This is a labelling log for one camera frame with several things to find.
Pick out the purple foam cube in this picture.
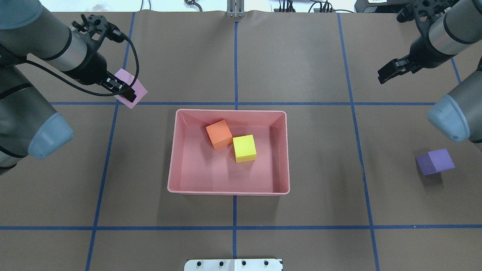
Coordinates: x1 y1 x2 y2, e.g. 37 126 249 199
415 149 456 176

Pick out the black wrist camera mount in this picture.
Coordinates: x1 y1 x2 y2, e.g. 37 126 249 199
71 14 129 45

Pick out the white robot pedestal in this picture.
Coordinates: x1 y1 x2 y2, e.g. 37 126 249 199
183 258 284 271

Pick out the pink plastic bin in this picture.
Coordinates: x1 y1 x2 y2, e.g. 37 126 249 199
167 109 290 196

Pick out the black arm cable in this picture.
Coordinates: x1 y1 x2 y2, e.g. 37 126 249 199
23 34 140 97

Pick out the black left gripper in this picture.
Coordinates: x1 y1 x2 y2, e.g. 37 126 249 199
73 53 137 102

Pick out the yellow foam cube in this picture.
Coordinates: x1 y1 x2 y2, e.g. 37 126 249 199
233 134 258 163

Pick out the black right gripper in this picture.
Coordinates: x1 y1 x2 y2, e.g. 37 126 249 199
378 38 452 84

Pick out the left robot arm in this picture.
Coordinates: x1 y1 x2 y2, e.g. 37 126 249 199
0 0 142 175

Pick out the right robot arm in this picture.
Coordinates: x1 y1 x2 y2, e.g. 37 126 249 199
378 0 482 149

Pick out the black box with label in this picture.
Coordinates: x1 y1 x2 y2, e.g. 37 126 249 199
354 0 414 14

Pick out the orange foam cube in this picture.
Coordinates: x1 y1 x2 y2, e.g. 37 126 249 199
206 120 233 150

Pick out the pink foam cube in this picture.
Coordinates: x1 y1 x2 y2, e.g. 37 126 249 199
114 69 148 109

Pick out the aluminium frame post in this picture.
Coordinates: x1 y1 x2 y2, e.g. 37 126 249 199
226 0 246 18

